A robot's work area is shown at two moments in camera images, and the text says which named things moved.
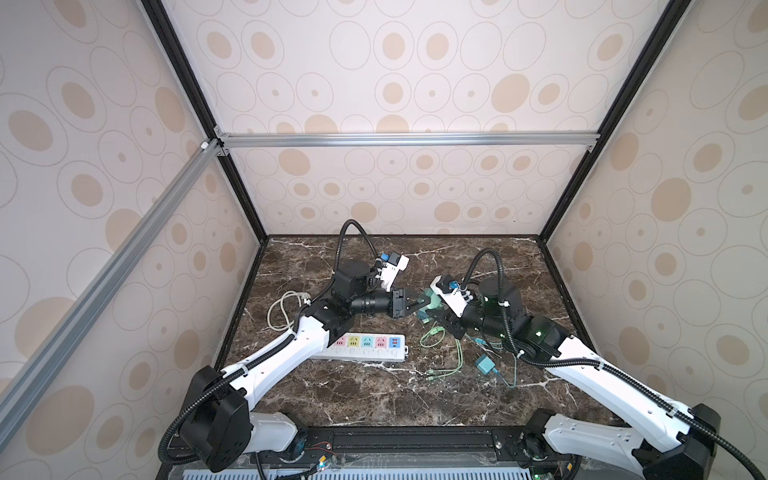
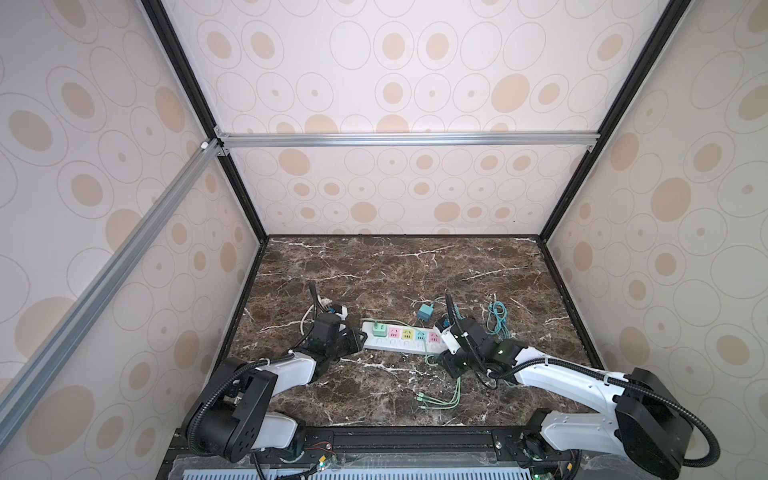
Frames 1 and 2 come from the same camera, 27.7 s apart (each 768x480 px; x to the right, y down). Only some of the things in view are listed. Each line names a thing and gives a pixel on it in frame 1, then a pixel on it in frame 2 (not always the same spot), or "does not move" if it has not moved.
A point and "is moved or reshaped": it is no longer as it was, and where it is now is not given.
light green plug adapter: x=435 y=301 -> x=379 y=330
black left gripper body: x=378 y=301 -> x=344 y=345
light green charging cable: x=447 y=372 -> x=455 y=393
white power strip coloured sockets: x=374 y=347 is moved or reshaped
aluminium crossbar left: x=47 y=351 does not move
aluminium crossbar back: x=221 y=144 does not move
